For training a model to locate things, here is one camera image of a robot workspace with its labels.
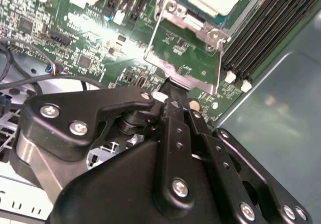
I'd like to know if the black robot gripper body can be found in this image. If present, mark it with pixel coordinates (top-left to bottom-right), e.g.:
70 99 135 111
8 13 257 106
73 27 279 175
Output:
46 140 235 224

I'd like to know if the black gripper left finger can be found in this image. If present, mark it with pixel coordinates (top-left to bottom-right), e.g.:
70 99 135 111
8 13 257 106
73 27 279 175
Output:
11 77 199 211

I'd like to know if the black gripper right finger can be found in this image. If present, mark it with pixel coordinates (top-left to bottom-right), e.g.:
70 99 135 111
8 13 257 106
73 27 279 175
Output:
185 107 313 224

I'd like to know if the metal socket cover frame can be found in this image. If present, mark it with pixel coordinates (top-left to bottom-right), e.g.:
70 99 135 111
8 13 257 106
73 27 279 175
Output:
143 8 225 94

